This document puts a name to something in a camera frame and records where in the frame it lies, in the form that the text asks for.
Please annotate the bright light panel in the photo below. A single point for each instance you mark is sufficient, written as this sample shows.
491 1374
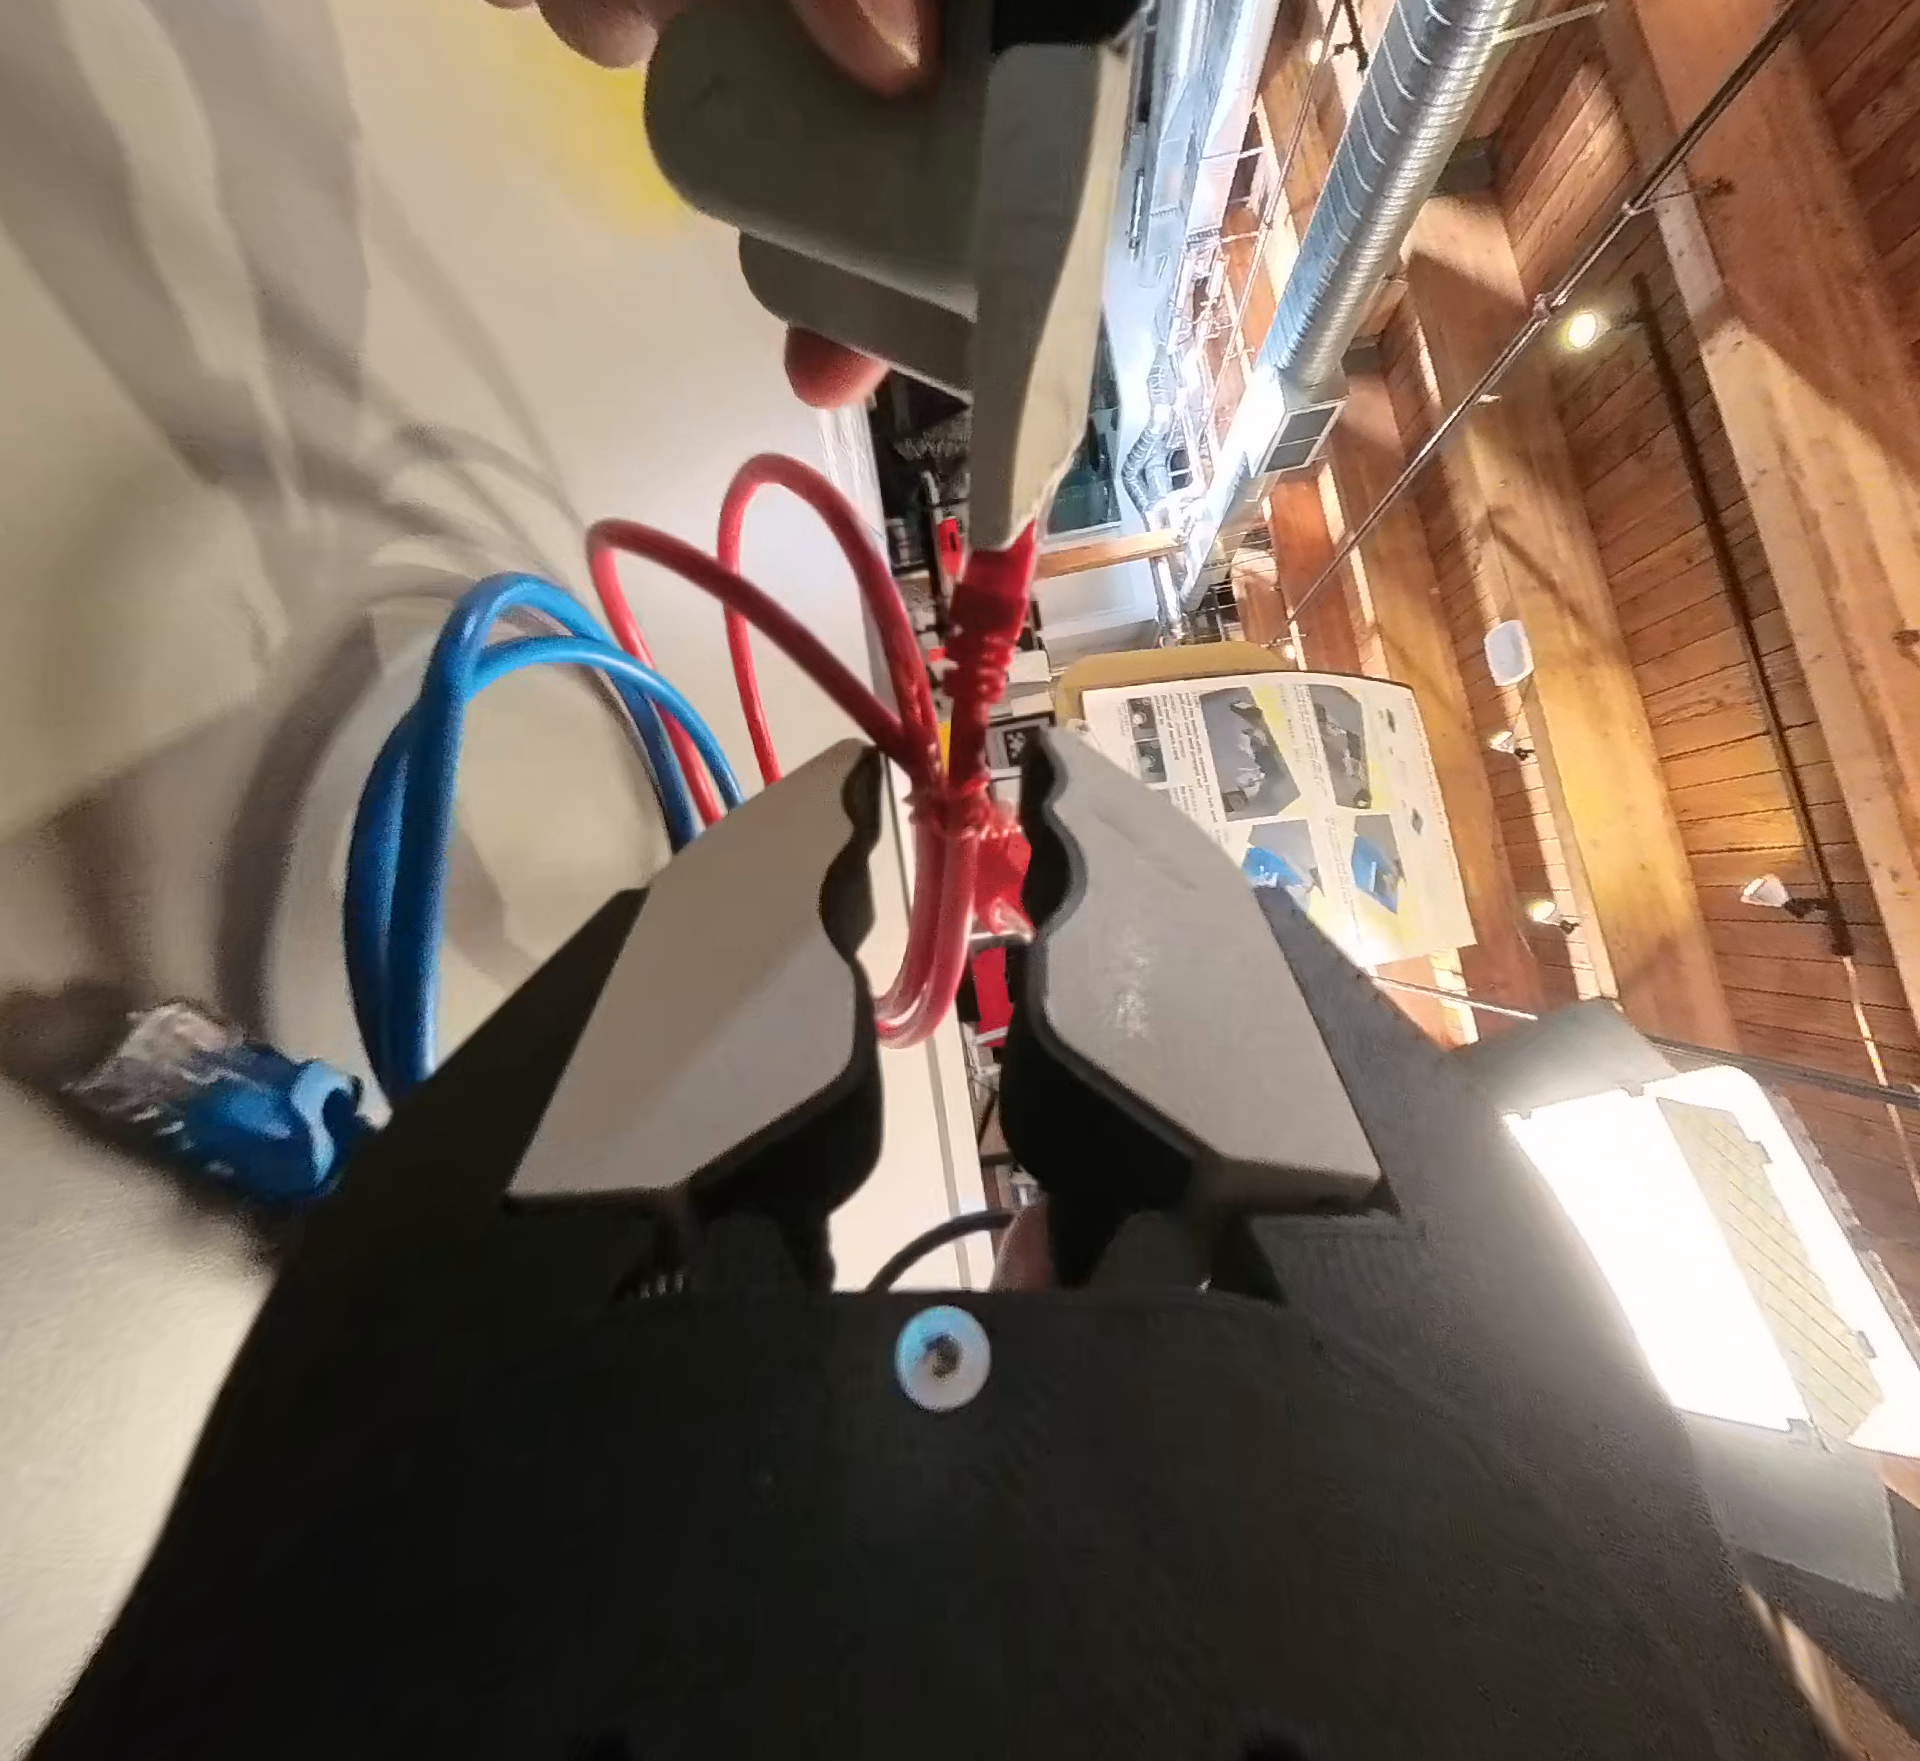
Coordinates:
1651 1236

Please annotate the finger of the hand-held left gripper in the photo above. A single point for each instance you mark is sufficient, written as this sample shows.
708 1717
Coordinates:
1043 276

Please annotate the printed poster board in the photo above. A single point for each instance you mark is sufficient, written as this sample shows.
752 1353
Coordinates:
1305 800

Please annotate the large silver ventilation duct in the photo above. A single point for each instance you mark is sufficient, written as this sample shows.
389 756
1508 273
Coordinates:
1395 140

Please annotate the white ceiling access point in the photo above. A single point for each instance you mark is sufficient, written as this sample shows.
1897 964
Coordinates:
1508 651

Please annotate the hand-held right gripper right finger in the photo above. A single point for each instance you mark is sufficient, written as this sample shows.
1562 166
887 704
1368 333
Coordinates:
1185 1026

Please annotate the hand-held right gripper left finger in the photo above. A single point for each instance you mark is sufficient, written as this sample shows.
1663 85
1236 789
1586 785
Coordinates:
705 1026

